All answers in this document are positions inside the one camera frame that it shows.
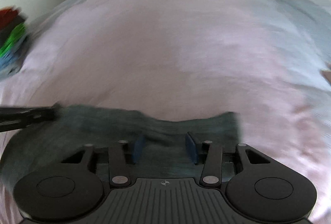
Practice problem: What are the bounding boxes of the dark green plaid shorts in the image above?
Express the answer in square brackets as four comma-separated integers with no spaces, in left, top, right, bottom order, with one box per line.
[1,106,240,190]

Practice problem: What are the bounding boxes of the blue folded garments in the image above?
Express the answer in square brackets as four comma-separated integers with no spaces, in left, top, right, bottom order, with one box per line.
[1,36,30,81]

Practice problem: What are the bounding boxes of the green folded garment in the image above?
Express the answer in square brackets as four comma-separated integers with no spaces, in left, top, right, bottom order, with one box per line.
[1,23,26,57]

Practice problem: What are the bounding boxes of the red folded garment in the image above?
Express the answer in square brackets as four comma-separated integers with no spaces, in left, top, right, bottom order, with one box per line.
[0,7,20,30]

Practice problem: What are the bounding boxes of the pink and grey bedspread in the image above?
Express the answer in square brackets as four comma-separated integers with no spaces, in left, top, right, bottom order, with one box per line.
[1,0,330,223]

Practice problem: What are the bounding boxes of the brown cloth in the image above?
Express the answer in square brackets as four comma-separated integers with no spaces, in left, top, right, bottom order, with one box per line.
[320,63,331,84]

